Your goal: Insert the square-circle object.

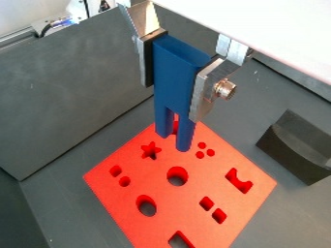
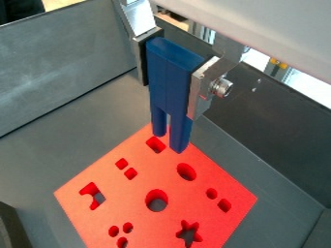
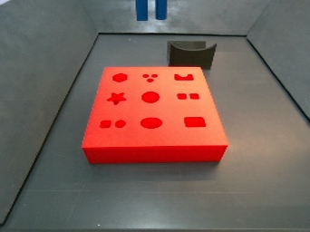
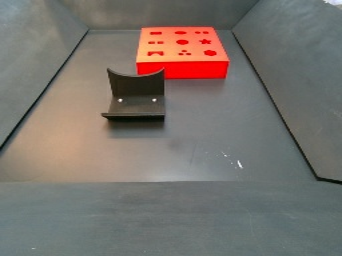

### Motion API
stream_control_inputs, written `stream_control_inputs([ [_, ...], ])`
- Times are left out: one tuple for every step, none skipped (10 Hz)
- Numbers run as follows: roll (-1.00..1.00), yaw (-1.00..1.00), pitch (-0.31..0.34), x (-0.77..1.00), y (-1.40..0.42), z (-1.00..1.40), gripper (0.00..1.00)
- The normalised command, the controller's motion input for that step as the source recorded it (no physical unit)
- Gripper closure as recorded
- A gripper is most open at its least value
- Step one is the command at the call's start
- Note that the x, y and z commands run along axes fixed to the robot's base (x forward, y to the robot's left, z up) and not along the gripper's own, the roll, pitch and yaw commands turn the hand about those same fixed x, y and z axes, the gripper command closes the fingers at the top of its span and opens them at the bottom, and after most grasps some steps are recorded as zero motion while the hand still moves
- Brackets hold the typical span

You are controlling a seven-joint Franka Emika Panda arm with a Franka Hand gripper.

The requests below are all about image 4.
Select black curved holder stand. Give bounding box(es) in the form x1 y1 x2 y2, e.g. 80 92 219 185
101 69 165 120

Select red shape-sorter block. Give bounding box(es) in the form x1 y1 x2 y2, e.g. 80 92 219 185
136 27 230 79

